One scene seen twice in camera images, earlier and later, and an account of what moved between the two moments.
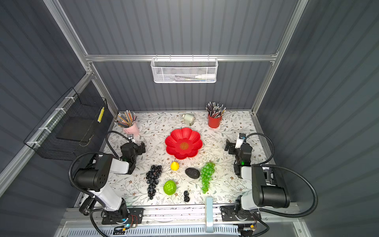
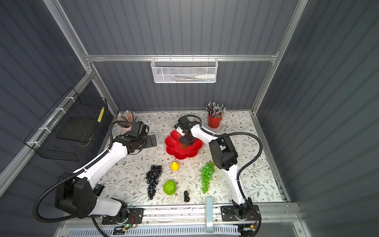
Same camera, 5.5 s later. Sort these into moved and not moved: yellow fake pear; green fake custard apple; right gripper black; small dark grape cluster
Moved: right gripper black
Not moved: green fake custard apple; small dark grape cluster; yellow fake pear
